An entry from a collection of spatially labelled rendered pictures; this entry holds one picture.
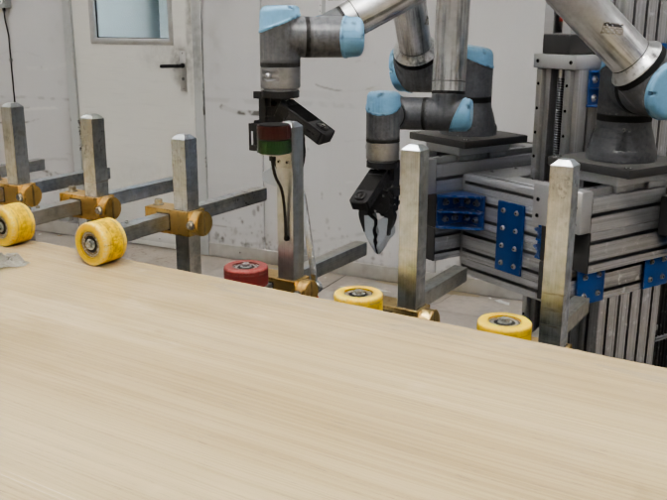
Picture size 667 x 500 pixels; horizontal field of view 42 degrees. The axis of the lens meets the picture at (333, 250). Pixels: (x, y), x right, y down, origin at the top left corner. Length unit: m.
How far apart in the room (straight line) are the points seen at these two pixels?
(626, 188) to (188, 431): 1.23
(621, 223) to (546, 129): 0.39
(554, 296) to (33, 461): 0.80
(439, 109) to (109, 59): 3.49
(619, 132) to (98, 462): 1.36
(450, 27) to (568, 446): 1.21
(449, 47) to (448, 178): 0.42
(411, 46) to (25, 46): 3.76
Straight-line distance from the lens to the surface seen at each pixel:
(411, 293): 1.47
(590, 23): 1.76
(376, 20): 1.77
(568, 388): 1.11
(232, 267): 1.55
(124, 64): 5.19
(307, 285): 1.58
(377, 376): 1.11
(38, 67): 5.62
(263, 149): 1.50
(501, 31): 4.14
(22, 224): 1.79
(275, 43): 1.61
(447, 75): 1.97
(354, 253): 1.86
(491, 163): 2.33
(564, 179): 1.32
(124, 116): 5.22
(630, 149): 1.95
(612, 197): 1.91
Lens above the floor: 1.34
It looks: 15 degrees down
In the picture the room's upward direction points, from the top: straight up
